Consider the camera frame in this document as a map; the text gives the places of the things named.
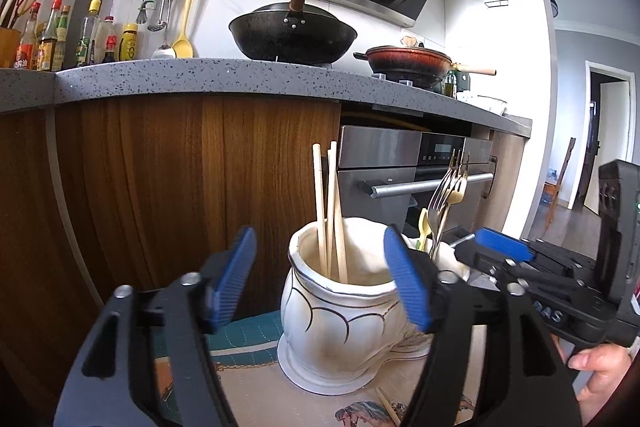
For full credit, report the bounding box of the cream ceramic double utensil holder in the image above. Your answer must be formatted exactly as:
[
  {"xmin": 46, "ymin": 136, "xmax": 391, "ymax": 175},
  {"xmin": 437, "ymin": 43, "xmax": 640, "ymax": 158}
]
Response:
[{"xmin": 280, "ymin": 217, "xmax": 473, "ymax": 380}]

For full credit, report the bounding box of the silver fork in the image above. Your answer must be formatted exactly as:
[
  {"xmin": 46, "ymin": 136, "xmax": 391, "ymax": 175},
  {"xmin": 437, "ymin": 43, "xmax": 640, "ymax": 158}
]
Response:
[{"xmin": 428, "ymin": 167, "xmax": 458, "ymax": 258}]

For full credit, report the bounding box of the wooden chopstick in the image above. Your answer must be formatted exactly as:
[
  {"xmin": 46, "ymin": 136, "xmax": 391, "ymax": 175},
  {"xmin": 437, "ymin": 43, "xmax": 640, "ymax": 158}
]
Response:
[
  {"xmin": 326, "ymin": 141, "xmax": 337, "ymax": 279},
  {"xmin": 375, "ymin": 387, "xmax": 404, "ymax": 427},
  {"xmin": 313, "ymin": 144, "xmax": 329, "ymax": 275},
  {"xmin": 330, "ymin": 149, "xmax": 349, "ymax": 284}
]

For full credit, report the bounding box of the wooden base cabinet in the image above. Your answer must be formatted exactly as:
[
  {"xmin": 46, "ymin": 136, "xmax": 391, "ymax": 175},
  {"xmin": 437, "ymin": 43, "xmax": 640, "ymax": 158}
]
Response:
[{"xmin": 0, "ymin": 94, "xmax": 344, "ymax": 408}]

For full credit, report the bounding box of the stainless steel built-in oven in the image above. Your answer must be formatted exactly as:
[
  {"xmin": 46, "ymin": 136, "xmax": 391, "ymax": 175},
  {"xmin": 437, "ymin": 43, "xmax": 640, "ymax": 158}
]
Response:
[{"xmin": 336, "ymin": 124, "xmax": 496, "ymax": 249}]

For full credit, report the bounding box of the dark soy sauce bottle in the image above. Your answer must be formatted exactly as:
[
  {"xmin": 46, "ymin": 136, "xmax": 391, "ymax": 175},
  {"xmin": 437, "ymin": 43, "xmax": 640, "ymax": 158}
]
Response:
[{"xmin": 37, "ymin": 0, "xmax": 64, "ymax": 72}]

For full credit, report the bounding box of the red label sauce bottle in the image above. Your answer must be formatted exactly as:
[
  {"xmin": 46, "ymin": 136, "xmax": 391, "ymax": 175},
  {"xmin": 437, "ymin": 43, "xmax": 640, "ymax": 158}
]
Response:
[{"xmin": 15, "ymin": 2, "xmax": 41, "ymax": 70}]

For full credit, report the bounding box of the grey speckled kitchen countertop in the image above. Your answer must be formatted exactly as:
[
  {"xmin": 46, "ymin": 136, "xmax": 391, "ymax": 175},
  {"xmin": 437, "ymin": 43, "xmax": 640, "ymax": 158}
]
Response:
[{"xmin": 0, "ymin": 57, "xmax": 533, "ymax": 140}]

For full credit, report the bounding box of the white dish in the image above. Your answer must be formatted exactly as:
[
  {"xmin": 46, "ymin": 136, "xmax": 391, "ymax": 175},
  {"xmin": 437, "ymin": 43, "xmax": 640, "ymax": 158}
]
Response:
[{"xmin": 457, "ymin": 91, "xmax": 509, "ymax": 116}]

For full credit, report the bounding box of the printed quilted table mat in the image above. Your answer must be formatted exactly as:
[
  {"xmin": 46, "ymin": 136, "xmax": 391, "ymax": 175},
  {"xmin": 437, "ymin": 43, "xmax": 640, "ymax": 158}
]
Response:
[{"xmin": 150, "ymin": 309, "xmax": 501, "ymax": 427}]

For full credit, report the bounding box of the black wok with wooden handle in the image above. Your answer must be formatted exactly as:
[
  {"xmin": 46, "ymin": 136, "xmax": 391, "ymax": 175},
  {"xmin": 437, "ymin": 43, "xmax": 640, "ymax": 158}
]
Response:
[{"xmin": 229, "ymin": 0, "xmax": 358, "ymax": 62}]

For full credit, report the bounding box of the narrow wooden cabinet door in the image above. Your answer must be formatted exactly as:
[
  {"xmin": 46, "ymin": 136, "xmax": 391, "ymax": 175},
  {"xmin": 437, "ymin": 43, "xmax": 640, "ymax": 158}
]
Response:
[{"xmin": 477, "ymin": 129, "xmax": 529, "ymax": 243}]

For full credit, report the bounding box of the clear cooking oil bottle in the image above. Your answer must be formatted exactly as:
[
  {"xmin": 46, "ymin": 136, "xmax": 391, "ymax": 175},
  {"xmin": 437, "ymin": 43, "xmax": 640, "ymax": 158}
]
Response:
[{"xmin": 76, "ymin": 0, "xmax": 103, "ymax": 68}]

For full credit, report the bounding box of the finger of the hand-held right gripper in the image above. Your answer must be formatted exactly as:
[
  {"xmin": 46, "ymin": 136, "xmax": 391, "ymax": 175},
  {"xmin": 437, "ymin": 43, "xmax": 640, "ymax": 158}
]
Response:
[
  {"xmin": 474, "ymin": 228, "xmax": 601, "ymax": 279},
  {"xmin": 452, "ymin": 243, "xmax": 601, "ymax": 308}
]

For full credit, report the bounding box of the metal slotted ladle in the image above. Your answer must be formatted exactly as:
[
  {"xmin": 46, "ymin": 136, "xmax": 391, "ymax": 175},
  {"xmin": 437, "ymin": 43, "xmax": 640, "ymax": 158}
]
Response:
[{"xmin": 150, "ymin": 0, "xmax": 179, "ymax": 60}]

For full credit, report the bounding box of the wooden knife block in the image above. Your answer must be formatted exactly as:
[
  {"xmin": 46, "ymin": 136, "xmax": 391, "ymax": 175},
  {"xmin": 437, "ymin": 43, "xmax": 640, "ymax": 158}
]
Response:
[{"xmin": 0, "ymin": 27, "xmax": 24, "ymax": 69}]

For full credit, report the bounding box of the wooden chair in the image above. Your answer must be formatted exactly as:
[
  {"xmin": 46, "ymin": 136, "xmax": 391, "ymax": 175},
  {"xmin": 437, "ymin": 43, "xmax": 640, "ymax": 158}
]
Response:
[{"xmin": 542, "ymin": 137, "xmax": 577, "ymax": 229}]

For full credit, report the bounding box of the red frying pan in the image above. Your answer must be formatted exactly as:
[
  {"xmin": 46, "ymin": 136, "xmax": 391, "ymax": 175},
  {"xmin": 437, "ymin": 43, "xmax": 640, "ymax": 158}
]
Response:
[{"xmin": 353, "ymin": 46, "xmax": 497, "ymax": 90}]

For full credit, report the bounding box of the white bottle with red cap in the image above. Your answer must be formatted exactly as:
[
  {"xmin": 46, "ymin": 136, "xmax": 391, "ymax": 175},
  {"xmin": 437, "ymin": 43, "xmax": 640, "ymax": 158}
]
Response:
[{"xmin": 93, "ymin": 16, "xmax": 119, "ymax": 64}]

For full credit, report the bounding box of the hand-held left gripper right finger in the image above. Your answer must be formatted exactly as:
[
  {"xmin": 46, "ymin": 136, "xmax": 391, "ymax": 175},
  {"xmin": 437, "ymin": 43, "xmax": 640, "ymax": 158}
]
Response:
[{"xmin": 383, "ymin": 224, "xmax": 584, "ymax": 427}]

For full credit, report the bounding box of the metal forks bunch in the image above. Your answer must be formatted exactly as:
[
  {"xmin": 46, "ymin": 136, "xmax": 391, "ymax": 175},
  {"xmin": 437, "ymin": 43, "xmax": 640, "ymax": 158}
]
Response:
[{"xmin": 432, "ymin": 150, "xmax": 472, "ymax": 258}]

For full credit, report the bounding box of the green container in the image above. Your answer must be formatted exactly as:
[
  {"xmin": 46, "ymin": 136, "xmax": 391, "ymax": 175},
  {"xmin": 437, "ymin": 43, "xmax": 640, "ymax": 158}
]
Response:
[{"xmin": 444, "ymin": 69, "xmax": 471, "ymax": 98}]

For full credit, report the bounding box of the person's right hand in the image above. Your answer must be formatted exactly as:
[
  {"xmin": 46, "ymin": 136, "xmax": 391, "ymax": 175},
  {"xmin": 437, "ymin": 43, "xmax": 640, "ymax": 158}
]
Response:
[{"xmin": 567, "ymin": 342, "xmax": 634, "ymax": 404}]

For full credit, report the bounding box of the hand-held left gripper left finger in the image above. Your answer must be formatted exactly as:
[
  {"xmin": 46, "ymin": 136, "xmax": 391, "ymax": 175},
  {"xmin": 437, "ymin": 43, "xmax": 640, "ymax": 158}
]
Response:
[{"xmin": 54, "ymin": 226, "xmax": 259, "ymax": 427}]

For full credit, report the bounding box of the white ceramic saucer tray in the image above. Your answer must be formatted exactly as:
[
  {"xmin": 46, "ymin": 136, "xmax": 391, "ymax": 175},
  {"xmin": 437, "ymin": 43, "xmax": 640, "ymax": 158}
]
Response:
[{"xmin": 276, "ymin": 332, "xmax": 437, "ymax": 396}]

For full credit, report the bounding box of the green label sauce bottle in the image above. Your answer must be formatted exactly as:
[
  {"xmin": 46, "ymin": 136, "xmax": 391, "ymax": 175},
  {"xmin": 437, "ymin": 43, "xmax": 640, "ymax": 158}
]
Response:
[{"xmin": 52, "ymin": 5, "xmax": 71, "ymax": 72}]

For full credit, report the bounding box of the yellow squeeze bottle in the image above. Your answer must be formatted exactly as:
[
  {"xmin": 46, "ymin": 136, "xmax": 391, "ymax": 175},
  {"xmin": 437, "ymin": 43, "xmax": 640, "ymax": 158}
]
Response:
[{"xmin": 117, "ymin": 23, "xmax": 140, "ymax": 62}]

